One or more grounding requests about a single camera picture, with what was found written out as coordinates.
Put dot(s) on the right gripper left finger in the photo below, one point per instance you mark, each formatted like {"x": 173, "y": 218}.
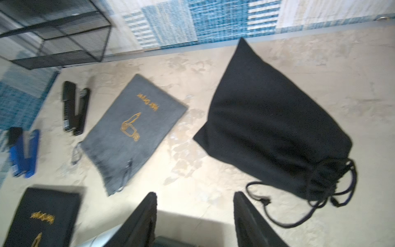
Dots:
{"x": 138, "y": 230}

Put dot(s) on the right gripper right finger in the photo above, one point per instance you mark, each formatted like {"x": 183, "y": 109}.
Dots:
{"x": 251, "y": 228}

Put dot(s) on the grey hair dryer bag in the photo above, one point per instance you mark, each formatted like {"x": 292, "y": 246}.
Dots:
{"x": 129, "y": 132}

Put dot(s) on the black hair dryer bag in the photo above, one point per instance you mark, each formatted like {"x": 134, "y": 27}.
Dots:
{"x": 263, "y": 124}

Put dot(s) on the white hair dryer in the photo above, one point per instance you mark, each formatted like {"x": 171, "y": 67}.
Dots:
{"x": 101, "y": 239}

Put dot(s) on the black bag front left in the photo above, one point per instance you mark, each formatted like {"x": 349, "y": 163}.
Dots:
{"x": 44, "y": 218}

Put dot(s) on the black wire mesh shelf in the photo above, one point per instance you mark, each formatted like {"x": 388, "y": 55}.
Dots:
{"x": 45, "y": 34}

